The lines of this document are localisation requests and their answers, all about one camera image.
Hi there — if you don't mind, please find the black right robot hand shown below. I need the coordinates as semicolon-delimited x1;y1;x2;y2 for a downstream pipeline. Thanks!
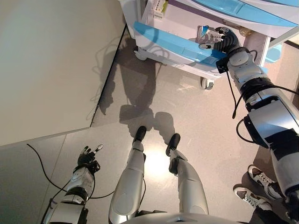
198;27;243;53

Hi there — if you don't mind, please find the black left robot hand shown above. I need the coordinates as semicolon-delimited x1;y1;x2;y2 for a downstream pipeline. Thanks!
78;144;105;168

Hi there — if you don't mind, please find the blue handled white cart drawer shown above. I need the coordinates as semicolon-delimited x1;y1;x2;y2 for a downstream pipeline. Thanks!
168;0;299;32
133;0;271;75

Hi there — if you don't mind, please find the green white medicine box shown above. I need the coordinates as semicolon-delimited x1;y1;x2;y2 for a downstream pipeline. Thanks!
149;0;169;21

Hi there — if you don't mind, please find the blue lidded waste bin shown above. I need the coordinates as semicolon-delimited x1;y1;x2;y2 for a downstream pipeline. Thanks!
266;44;283;63

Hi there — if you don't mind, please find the silver left robot leg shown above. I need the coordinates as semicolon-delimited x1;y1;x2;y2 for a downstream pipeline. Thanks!
108;142;147;224

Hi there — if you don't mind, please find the silver robot leg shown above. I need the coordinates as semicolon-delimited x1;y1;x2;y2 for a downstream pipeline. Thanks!
167;149;210;215
108;142;147;224

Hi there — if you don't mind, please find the black left robot foot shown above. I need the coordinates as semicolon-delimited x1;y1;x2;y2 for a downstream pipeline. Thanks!
134;126;147;143

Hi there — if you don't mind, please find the black robot foot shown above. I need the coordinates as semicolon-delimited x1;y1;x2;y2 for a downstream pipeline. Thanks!
134;126;147;143
166;133;181;151

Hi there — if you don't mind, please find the black right robot foot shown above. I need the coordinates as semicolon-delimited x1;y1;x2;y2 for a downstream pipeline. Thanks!
166;133;181;151

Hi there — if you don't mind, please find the white medical cart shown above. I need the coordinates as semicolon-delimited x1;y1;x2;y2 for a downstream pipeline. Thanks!
118;0;299;91

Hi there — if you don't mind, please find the silver right robot leg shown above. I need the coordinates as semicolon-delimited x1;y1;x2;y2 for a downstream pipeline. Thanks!
167;149;210;215

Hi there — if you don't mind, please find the silver robot torso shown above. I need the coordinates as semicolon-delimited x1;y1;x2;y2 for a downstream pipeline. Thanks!
130;211;253;224

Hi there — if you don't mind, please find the brown white sneaker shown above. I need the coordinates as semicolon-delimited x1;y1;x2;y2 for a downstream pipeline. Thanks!
248;165;282;199
233;185;273;210

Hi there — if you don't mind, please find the black trouser leg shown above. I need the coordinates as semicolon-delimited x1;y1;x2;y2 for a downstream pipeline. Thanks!
253;200;295;224

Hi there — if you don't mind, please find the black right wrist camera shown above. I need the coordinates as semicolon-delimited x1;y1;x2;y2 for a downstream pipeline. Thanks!
216;58;229;74

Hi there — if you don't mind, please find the thin black floor cable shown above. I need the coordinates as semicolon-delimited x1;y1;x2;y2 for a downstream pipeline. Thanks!
27;143;116;200

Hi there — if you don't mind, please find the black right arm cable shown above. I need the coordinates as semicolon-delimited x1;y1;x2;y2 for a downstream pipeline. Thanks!
225;50;299;143

